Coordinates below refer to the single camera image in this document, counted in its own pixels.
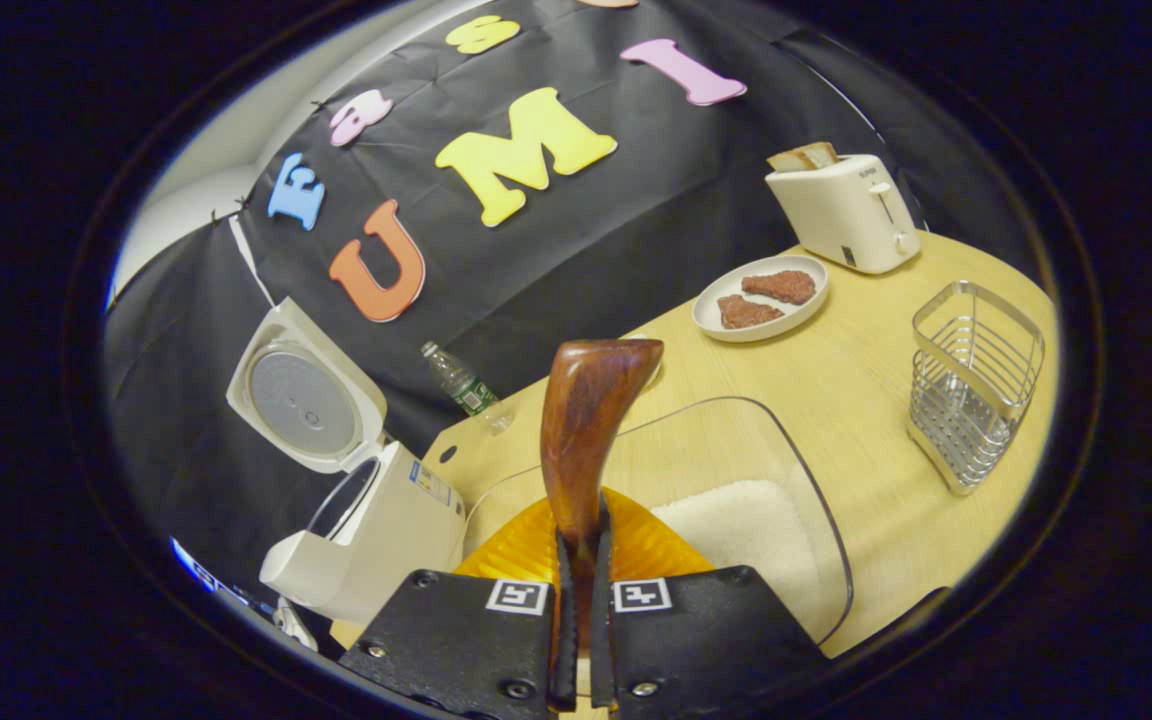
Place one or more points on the computer monitor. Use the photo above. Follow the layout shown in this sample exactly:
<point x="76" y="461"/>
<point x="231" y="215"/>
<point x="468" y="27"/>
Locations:
<point x="198" y="570"/>

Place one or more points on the clear container of rice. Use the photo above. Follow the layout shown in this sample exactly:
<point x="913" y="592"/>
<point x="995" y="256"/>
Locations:
<point x="746" y="530"/>

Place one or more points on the clear plastic water bottle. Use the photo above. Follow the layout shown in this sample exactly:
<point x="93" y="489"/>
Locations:
<point x="466" y="390"/>

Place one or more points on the toasted bread slice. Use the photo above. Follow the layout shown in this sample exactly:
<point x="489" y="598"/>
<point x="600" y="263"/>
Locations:
<point x="786" y="160"/>
<point x="824" y="152"/>

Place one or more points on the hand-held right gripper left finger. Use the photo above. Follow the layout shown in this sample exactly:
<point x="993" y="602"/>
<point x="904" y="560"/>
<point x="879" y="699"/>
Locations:
<point x="456" y="640"/>

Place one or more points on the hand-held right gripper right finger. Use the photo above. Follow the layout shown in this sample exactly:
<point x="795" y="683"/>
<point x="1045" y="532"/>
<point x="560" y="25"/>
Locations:
<point x="716" y="640"/>

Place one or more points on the brown wooden spoon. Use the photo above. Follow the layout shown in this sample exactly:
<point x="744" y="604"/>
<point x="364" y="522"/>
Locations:
<point x="586" y="420"/>

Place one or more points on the white toaster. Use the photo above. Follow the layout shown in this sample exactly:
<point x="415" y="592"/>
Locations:
<point x="841" y="215"/>

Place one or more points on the white round plate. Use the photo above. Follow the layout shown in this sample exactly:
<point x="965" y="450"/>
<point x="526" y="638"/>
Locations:
<point x="806" y="310"/>

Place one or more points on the white rice cooker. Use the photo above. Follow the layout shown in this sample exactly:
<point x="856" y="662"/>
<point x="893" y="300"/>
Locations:
<point x="386" y="540"/>

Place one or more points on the brown meat piece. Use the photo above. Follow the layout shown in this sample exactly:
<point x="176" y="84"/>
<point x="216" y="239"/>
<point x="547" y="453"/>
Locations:
<point x="781" y="287"/>
<point x="746" y="313"/>

